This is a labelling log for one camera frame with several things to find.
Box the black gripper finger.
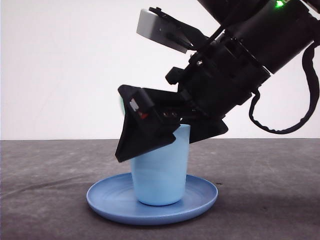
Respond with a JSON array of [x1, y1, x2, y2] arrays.
[[115, 84, 191, 163], [188, 114, 229, 144]]

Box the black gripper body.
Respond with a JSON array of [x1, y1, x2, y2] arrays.
[[165, 33, 271, 118]]

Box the light blue plastic cup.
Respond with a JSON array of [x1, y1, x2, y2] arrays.
[[130, 124, 191, 206]]

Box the mint green spoon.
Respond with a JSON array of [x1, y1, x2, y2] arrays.
[[119, 97, 125, 116]]

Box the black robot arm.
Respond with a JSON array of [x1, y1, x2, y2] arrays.
[[115, 0, 320, 162]]

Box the blue plastic plate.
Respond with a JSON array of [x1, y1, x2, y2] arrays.
[[86, 172, 219, 226]]

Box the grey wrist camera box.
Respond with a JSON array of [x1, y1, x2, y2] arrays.
[[136, 9, 190, 54]]

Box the black cable loop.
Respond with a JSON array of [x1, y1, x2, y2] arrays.
[[247, 41, 320, 135]]

